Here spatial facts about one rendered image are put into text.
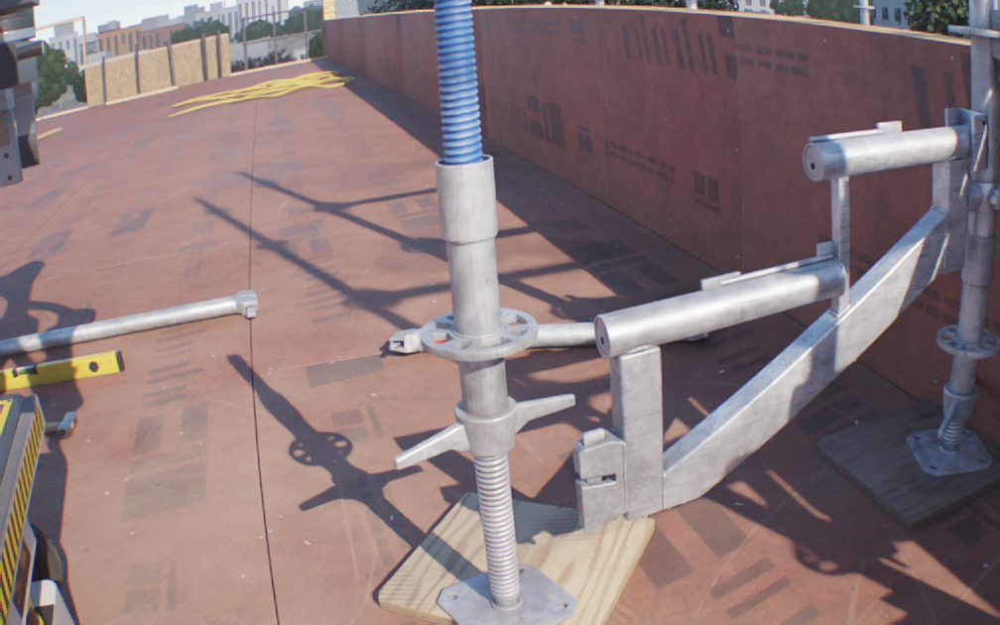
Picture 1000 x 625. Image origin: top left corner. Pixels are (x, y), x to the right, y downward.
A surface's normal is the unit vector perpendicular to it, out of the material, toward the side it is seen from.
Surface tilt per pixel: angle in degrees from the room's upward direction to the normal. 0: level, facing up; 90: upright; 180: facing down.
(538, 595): 0
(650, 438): 90
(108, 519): 0
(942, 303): 90
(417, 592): 0
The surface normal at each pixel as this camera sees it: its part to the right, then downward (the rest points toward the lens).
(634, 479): 0.29, 0.30
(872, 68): -0.95, 0.16
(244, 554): -0.07, -0.94
